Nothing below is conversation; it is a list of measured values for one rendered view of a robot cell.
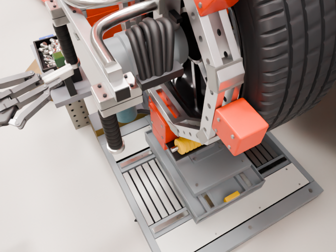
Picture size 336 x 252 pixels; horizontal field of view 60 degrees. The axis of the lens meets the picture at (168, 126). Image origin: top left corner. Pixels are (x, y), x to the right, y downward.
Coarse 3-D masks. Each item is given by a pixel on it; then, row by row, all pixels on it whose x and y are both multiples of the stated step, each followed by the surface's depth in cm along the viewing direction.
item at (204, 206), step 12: (144, 132) 146; (156, 144) 144; (156, 156) 143; (168, 168) 136; (252, 168) 135; (180, 180) 132; (228, 180) 132; (240, 180) 130; (252, 180) 132; (264, 180) 130; (180, 192) 128; (204, 192) 125; (216, 192) 129; (228, 192) 129; (240, 192) 129; (192, 204) 126; (204, 204) 124; (216, 204) 124; (228, 204) 129; (192, 216) 126; (204, 216) 123
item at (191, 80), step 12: (180, 0) 80; (180, 12) 81; (180, 24) 86; (192, 36) 88; (240, 36) 59; (192, 48) 88; (240, 48) 60; (192, 60) 86; (192, 72) 89; (204, 72) 82; (180, 84) 103; (192, 84) 103; (204, 84) 103; (180, 96) 101; (192, 96) 100; (204, 96) 99; (240, 96) 68; (192, 108) 95
